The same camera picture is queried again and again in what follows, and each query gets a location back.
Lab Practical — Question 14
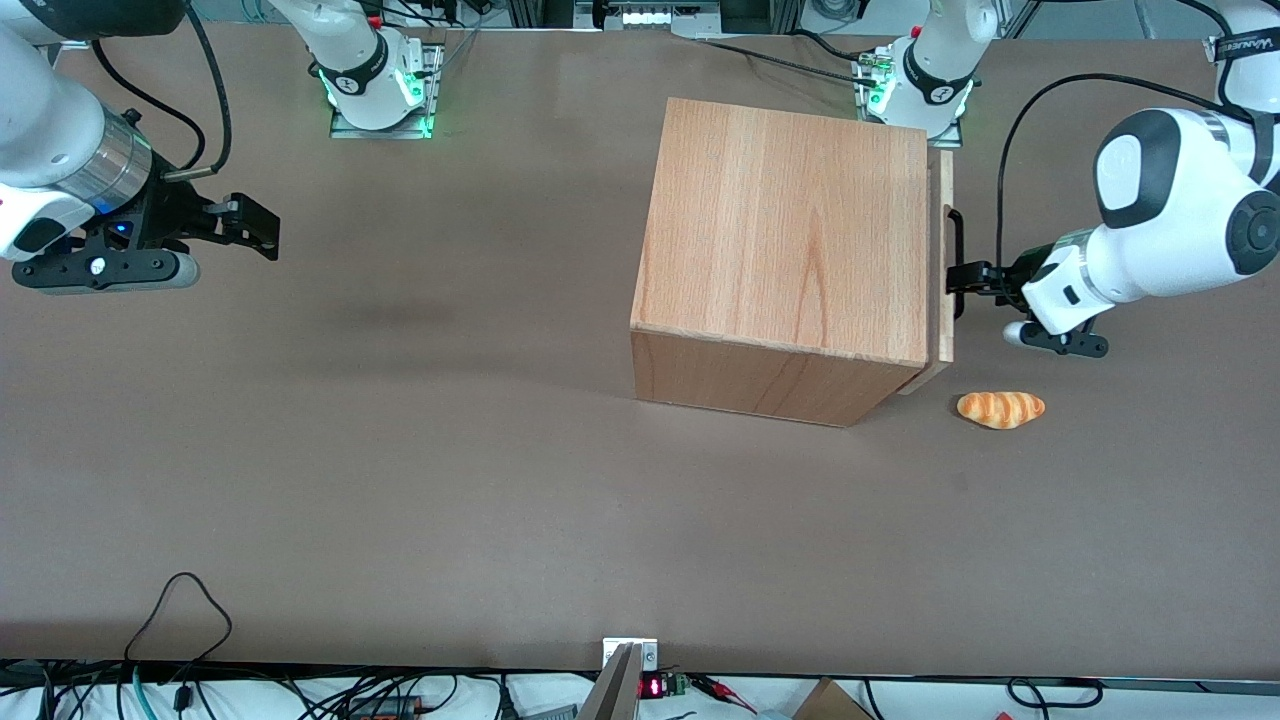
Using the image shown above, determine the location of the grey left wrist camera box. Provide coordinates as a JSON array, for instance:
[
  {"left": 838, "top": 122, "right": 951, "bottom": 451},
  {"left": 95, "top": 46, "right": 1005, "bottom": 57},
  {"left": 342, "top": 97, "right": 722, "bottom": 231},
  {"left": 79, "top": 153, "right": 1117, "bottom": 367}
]
[{"left": 1003, "top": 320, "right": 1109, "bottom": 359}]

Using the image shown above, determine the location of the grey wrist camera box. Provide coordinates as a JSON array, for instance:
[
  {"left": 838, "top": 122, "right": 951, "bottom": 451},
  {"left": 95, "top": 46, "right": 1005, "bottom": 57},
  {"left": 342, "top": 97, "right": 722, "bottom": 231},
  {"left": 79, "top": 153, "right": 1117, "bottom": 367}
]
[
  {"left": 12, "top": 250, "right": 201, "bottom": 294},
  {"left": 1003, "top": 320, "right": 1109, "bottom": 359}
]

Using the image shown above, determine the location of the thin black looped cable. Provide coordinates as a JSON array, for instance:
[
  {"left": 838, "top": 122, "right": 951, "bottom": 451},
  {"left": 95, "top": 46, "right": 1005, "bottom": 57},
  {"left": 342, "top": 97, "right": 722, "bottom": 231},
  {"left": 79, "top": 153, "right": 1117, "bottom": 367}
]
[{"left": 125, "top": 572, "right": 233, "bottom": 666}]

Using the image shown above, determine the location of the black drawer handle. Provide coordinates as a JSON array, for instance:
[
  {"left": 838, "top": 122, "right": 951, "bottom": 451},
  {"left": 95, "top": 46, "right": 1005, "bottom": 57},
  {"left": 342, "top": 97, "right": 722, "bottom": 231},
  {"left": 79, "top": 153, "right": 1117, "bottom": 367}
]
[{"left": 945, "top": 205, "right": 967, "bottom": 321}]

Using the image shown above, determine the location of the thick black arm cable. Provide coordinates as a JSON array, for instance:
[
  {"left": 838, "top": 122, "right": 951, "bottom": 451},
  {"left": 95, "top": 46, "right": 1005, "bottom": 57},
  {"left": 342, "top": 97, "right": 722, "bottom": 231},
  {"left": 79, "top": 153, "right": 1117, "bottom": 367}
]
[{"left": 183, "top": 5, "right": 233, "bottom": 183}]

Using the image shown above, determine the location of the black cable across table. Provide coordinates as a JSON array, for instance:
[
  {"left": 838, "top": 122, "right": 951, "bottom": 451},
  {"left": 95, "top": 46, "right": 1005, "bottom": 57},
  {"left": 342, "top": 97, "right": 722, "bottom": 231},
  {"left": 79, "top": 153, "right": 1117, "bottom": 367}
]
[{"left": 700, "top": 38, "right": 881, "bottom": 87}]

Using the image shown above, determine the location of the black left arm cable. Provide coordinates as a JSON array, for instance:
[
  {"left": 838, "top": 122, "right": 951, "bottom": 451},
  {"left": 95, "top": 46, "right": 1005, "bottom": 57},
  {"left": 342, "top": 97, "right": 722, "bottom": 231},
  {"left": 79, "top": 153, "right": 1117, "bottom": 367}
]
[{"left": 995, "top": 72, "right": 1256, "bottom": 271}]

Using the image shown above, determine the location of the light wooden cabinet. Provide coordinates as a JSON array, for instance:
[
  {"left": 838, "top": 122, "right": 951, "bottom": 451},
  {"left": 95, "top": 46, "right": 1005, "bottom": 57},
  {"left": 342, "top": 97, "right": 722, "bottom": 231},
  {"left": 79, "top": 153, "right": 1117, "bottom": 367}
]
[{"left": 630, "top": 97, "right": 956, "bottom": 428}]

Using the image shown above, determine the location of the white lit power strip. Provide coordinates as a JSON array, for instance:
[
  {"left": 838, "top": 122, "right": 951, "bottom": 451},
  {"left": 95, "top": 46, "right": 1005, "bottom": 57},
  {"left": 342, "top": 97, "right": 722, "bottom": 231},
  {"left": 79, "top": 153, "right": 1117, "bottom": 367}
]
[{"left": 575, "top": 0, "right": 721, "bottom": 31}]

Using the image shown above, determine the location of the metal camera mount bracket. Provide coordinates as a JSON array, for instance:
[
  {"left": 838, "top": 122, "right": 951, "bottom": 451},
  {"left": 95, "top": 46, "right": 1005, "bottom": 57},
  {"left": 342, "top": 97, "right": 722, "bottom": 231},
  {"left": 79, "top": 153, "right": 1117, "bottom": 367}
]
[{"left": 580, "top": 638, "right": 659, "bottom": 720}]

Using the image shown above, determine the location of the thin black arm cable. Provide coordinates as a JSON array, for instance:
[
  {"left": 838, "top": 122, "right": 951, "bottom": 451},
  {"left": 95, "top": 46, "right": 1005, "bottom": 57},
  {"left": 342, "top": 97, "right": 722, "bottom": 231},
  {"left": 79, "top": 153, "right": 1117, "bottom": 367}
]
[{"left": 90, "top": 40, "right": 208, "bottom": 171}]

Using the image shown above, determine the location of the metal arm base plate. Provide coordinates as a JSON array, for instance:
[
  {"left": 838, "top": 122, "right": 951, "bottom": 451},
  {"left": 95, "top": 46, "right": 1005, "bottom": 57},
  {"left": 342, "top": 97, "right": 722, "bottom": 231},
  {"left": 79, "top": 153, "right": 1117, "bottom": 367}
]
[
  {"left": 330, "top": 45, "right": 446, "bottom": 139},
  {"left": 850, "top": 55, "right": 966, "bottom": 149}
]

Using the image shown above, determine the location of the golden toy bread roll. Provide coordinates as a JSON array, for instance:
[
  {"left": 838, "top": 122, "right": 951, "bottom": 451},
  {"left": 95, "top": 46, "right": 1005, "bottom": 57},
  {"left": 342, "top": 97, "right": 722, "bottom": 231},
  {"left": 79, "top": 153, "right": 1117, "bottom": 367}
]
[{"left": 957, "top": 390, "right": 1046, "bottom": 431}]

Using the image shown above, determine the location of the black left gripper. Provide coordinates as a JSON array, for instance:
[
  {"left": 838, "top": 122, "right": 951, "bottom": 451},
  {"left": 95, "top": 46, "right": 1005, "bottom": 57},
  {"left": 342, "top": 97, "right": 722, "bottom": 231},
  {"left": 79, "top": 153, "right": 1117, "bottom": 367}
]
[{"left": 946, "top": 248, "right": 1051, "bottom": 309}]

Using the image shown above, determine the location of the black coiled cable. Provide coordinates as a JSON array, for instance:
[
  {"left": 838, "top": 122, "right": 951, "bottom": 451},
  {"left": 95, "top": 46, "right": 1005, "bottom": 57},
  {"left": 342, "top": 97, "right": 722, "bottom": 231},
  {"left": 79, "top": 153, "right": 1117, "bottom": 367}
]
[{"left": 1005, "top": 678, "right": 1104, "bottom": 711}]

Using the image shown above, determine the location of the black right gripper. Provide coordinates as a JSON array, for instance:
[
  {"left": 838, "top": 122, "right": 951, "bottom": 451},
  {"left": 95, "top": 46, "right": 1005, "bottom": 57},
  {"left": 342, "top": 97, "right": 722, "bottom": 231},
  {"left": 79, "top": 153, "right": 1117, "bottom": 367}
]
[{"left": 75, "top": 178, "right": 280, "bottom": 263}]

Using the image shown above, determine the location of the light wooden drawer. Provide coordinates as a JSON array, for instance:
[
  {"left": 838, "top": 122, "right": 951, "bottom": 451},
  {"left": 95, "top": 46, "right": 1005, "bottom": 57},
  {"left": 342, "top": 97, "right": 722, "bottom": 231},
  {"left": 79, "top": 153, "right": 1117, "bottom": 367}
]
[{"left": 928, "top": 148, "right": 956, "bottom": 366}]

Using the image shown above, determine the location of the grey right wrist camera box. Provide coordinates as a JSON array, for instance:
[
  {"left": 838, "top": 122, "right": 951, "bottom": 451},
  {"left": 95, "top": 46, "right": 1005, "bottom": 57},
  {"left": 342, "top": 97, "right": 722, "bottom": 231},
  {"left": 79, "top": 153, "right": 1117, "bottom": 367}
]
[{"left": 12, "top": 250, "right": 201, "bottom": 294}]

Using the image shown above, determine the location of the brown cardboard piece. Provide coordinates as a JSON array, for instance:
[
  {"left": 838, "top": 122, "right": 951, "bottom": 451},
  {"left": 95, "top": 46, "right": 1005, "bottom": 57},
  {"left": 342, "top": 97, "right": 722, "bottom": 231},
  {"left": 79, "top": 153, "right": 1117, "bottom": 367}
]
[{"left": 795, "top": 680, "right": 876, "bottom": 720}]

